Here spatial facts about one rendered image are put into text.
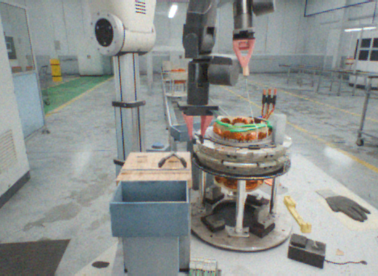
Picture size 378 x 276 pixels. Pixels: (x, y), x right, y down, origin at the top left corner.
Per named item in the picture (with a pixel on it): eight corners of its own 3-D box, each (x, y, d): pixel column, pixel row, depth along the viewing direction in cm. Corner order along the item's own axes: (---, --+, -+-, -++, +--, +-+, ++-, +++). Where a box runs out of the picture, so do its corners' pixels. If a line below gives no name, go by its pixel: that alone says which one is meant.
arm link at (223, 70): (201, 33, 72) (184, 33, 65) (244, 32, 66) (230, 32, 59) (201, 80, 76) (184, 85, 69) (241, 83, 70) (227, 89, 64)
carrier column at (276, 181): (276, 216, 100) (283, 163, 93) (269, 216, 100) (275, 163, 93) (274, 213, 102) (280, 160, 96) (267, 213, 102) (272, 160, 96)
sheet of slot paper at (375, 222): (400, 227, 97) (400, 227, 97) (349, 231, 95) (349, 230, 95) (343, 187, 126) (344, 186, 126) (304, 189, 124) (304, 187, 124)
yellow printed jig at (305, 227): (312, 233, 94) (314, 224, 93) (301, 233, 94) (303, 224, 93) (289, 199, 115) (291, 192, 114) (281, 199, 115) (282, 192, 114)
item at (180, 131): (217, 175, 138) (219, 119, 129) (229, 184, 128) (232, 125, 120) (171, 185, 128) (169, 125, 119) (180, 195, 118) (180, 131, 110)
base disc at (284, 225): (312, 250, 84) (313, 248, 84) (184, 251, 84) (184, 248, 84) (272, 189, 121) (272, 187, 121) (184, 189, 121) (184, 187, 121)
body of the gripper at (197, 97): (218, 112, 71) (221, 83, 69) (180, 113, 70) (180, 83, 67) (213, 108, 77) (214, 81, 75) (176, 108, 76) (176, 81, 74)
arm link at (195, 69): (195, 57, 73) (183, 57, 69) (218, 58, 70) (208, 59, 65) (193, 84, 75) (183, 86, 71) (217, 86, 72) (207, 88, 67)
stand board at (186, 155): (192, 188, 69) (192, 179, 69) (116, 189, 69) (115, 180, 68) (189, 158, 88) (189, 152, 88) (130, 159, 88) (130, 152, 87)
